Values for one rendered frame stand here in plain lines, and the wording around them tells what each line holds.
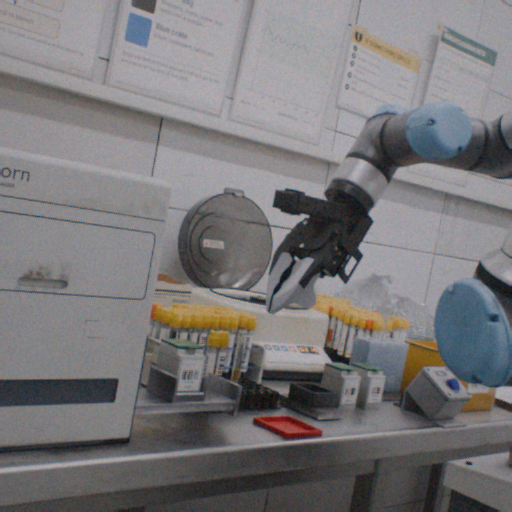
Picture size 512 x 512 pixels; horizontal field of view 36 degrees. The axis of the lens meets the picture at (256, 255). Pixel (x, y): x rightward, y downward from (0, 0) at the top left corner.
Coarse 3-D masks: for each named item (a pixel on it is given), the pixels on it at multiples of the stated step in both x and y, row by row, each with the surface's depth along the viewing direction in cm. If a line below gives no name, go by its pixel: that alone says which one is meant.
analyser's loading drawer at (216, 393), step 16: (160, 384) 97; (176, 384) 95; (208, 384) 105; (224, 384) 103; (144, 400) 93; (160, 400) 95; (176, 400) 95; (192, 400) 97; (208, 400) 99; (224, 400) 100
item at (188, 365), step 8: (160, 344) 98; (168, 344) 97; (160, 352) 98; (168, 352) 97; (176, 352) 96; (184, 352) 96; (192, 352) 97; (200, 352) 98; (160, 360) 98; (168, 360) 97; (176, 360) 96; (184, 360) 96; (192, 360) 96; (200, 360) 97; (160, 368) 98; (168, 368) 97; (176, 368) 95; (184, 368) 96; (192, 368) 97; (200, 368) 97; (184, 376) 96; (192, 376) 97; (200, 376) 98; (184, 384) 96; (192, 384) 97; (200, 384) 98; (184, 392) 96; (192, 392) 97
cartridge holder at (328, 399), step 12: (300, 384) 121; (312, 384) 123; (288, 396) 121; (300, 396) 119; (312, 396) 117; (324, 396) 118; (336, 396) 119; (300, 408) 118; (312, 408) 116; (324, 408) 118; (336, 408) 119
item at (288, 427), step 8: (264, 416) 109; (272, 416) 109; (280, 416) 111; (288, 416) 111; (256, 424) 107; (264, 424) 106; (272, 424) 108; (280, 424) 108; (288, 424) 109; (296, 424) 110; (304, 424) 109; (280, 432) 103; (288, 432) 103; (296, 432) 104; (304, 432) 105; (312, 432) 106; (320, 432) 107
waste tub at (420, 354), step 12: (408, 348) 147; (420, 348) 145; (432, 348) 142; (408, 360) 146; (420, 360) 144; (432, 360) 142; (408, 372) 146; (408, 384) 146; (468, 384) 140; (480, 384) 143; (480, 396) 143; (492, 396) 146; (468, 408) 141; (480, 408) 144; (492, 408) 147
